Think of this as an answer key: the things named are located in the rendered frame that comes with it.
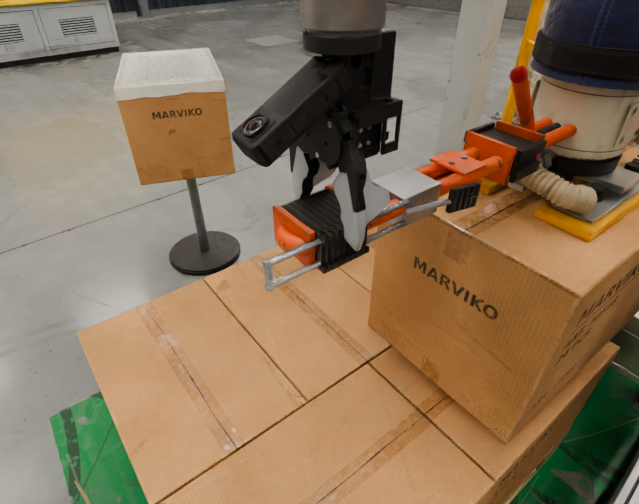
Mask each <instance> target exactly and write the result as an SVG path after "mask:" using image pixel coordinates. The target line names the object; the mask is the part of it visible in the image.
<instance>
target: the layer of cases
mask: <svg viewBox="0 0 639 504"><path fill-rule="evenodd" d="M366 245H367V246H369V252H368V253H366V254H364V255H362V256H360V257H358V258H356V259H354V260H352V261H350V262H348V263H346V264H344V265H342V266H340V267H338V268H336V269H334V270H331V271H329V272H327V273H325V274H323V273H322V272H321V271H320V270H318V269H317V268H316V269H314V270H312V271H310V272H307V273H305V274H303V275H301V276H299V277H297V278H295V279H293V280H291V281H289V282H287V283H285V284H282V285H280V286H278V287H276V288H274V290H273V291H272V292H268V291H267V290H266V288H265V284H266V281H265V271H264V267H263V264H262V262H263V260H264V259H265V258H272V257H274V256H276V255H278V254H281V253H283V252H285V251H283V250H282V249H281V248H280V247H279V246H277V247H275V248H273V249H270V250H268V251H266V252H263V253H261V254H259V255H256V256H254V257H252V258H249V259H247V260H245V261H242V262H240V263H238V264H235V265H233V266H231V267H228V268H226V269H224V270H221V271H219V272H217V273H215V274H212V275H210V276H208V277H205V278H204V281H203V280H202V279H201V280H198V281H196V282H194V283H191V284H189V285H187V286H184V287H182V288H180V289H177V290H175V291H173V292H170V293H168V294H166V295H163V296H161V297H159V298H156V299H154V300H152V301H149V302H147V303H145V304H142V305H140V306H138V307H135V308H133V309H131V310H128V311H126V312H124V313H121V314H119V315H117V316H114V317H112V318H110V319H107V320H105V321H103V322H100V323H98V324H96V325H93V326H91V327H89V328H86V329H84V330H82V331H79V332H77V336H78V338H79V341H80V343H81V346H82V348H83V350H84V353H85V355H86V357H87V360H88V362H89V364H90V367H91V369H92V372H93V374H94V376H95V379H96V381H97V383H98V386H99V388H100V390H101V393H102V395H103V398H104V400H105V402H106V405H107V407H108V409H109V412H110V414H111V416H112V419H113V421H114V424H115V426H116V428H117V431H118V433H119V435H120V438H121V440H122V442H123V445H124V447H125V450H126V452H127V454H128V457H129V459H130V461H131V464H132V466H133V468H134V471H135V473H136V476H137V478H138V480H139V483H140V485H141V487H142V490H143V492H144V494H145V497H146V499H147V502H148V504H502V503H503V502H504V501H505V500H506V499H507V498H508V497H509V496H510V494H511V493H512V492H513V491H514V490H515V489H516V488H517V486H518V485H519V484H520V483H521V482H522V481H523V480H524V479H525V477H526V476H527V475H528V474H529V473H530V472H531V471H532V469H533V468H534V467H535V466H536V465H537V464H538V463H539V462H540V460H541V459H542V458H543V457H544V456H545V455H546V454H547V452H548V451H549V450H550V449H551V448H552V447H553V446H554V445H555V443H556V442H557V441H558V440H559V439H560V438H561V437H562V435H563V434H564V433H565V432H566V431H567V430H568V429H569V428H570V426H571V425H572V423H573V422H574V420H575V419H576V417H577V415H578V414H579V412H580V411H581V409H582V408H583V406H584V404H585V403H586V401H587V400H588V398H589V397H590V395H591V393H592V392H593V390H594V389H595V387H596V386H597V384H598V382H599V381H600V379H601V378H602V376H603V375H604V373H605V371H606V370H607V368H608V367H609V365H610V364H611V362H612V360H613V359H614V357H615V356H616V354H617V353H618V351H619V349H620V347H619V346H617V345H616V344H614V343H612V342H610V341H609V342H608V343H607V344H606V345H605V346H604V347H603V348H602V349H601V350H600V351H599V352H598V353H597V354H596V355H595V356H594V357H593V358H592V359H591V360H590V361H589V362H588V363H587V364H586V365H585V366H584V367H583V368H582V369H581V370H580V371H579V372H578V373H577V374H576V375H575V376H574V377H573V378H572V379H571V380H570V381H569V382H568V383H567V384H566V385H565V386H564V387H563V388H562V389H561V390H560V391H559V392H558V393H557V394H556V395H555V396H554V397H553V398H552V399H551V400H550V401H549V402H548V403H547V404H546V405H545V406H544V407H543V408H542V409H541V410H540V411H539V412H538V413H537V414H536V415H535V416H534V417H533V418H532V419H531V420H530V421H529V422H528V423H527V424H526V425H525V426H524V427H523V428H522V429H521V430H520V431H519V432H518V433H517V434H516V435H515V436H514V437H513V438H512V439H511V440H510V441H509V442H508V443H507V444H504V443H503V442H502V441H501V440H499V439H498V438H497V437H496V436H495V435H494V434H493V433H491V432H490V431H489V430H488V429H487V428H486V427H485V426H483V425H482V424H481V423H480V422H479V421H478V420H477V419H475V418H474V417H473V416H472V415H471V414H470V413H469V412H467V411H466V410H465V409H464V408H463V407H462V406H460V405H459V404H458V403H457V402H456V401H455V400H454V399H452V398H451V397H450V396H449V395H448V394H447V393H446V392H444V391H443V390H442V389H441V388H440V387H439V386H438V385H436V384H435V383H434V382H433V381H432V380H431V379H429V378H428V377H427V376H426V375H425V374H424V373H423V372H421V371H420V370H419V369H418V368H417V367H416V366H415V365H413V364H412V363H411V362H410V361H409V360H408V359H407V358H405V357H404V356H403V355H402V354H401V353H400V352H399V351H397V350H396V349H395V348H394V347H393V346H392V345H390V344H389V343H388V342H387V341H386V340H385V339H384V338H382V337H381V336H380V335H379V334H378V333H377V332H376V331H374V330H373V329H372V328H371V327H370V326H369V325H368V315H369V305H370V295H371V285H372V275H373V265H374V255H375V246H376V240H374V241H372V242H370V243H368V244H366Z"/></svg>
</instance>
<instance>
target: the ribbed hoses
mask: <svg viewBox="0 0 639 504"><path fill-rule="evenodd" d="M630 141H633V143H635V142H636V144H637V145H638V144H639V132H638V134H637V136H636V137H635V138H634V139H632V140H630ZM631 162H635V163H639V154H638V155H637V158H634V161H631ZM519 182H520V183H521V184H523V185H524V187H527V188H528V189H529V190H532V191H533V192H535V193H537V194H538V195H541V197H546V200H551V203H556V205H557V206H561V207H562V208H563V209H569V210H571V211H573V212H576V213H580V214H587V213H590V212H592V211H593V209H594V207H595V205H596V203H597V200H598V199H597V194H596V191H595V190H594V189H593V188H592V187H589V186H586V185H574V184H573V183H571V184H569V181H565V180H564V178H560V176H559V175H556V176H555V174H554V173H552V172H551V171H549V170H547V169H545V168H543V167H542V164H541V162H540V164H539V167H538V170H537V171H536V172H534V173H532V174H530V175H528V176H526V177H524V178H522V179H520V180H519Z"/></svg>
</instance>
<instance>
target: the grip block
mask: <svg viewBox="0 0 639 504"><path fill-rule="evenodd" d="M494 125H495V123H494V122H489V123H487V124H484V125H481V126H479V127H476V128H473V129H470V130H468V131H466V132H465V136H464V142H465V144H464V148H463V150H465V149H468V148H470V147H476V148H478V150H479V152H480V157H479V159H478V161H483V160H485V159H488V158H490V157H492V156H499V157H501V158H502V160H503V166H502V168H501V169H499V170H497V171H495V172H493V173H491V174H489V175H487V176H484V177H486V178H488V179H490V180H493V181H495V182H497V183H499V184H502V185H505V184H506V183H507V180H508V177H509V176H510V177H509V182H510V183H514V182H516V181H518V180H520V179H522V178H524V177H526V176H528V175H530V174H532V173H534V172H536V171H537V170H538V167H539V164H540V161H539V160H538V158H539V155H540V153H541V152H543V151H544V149H545V146H546V144H547V140H545V137H546V135H545V134H542V133H538V132H535V131H532V130H529V129H526V128H523V127H520V126H517V125H514V124H511V123H508V122H505V121H502V120H497V122H496V126H495V128H494Z"/></svg>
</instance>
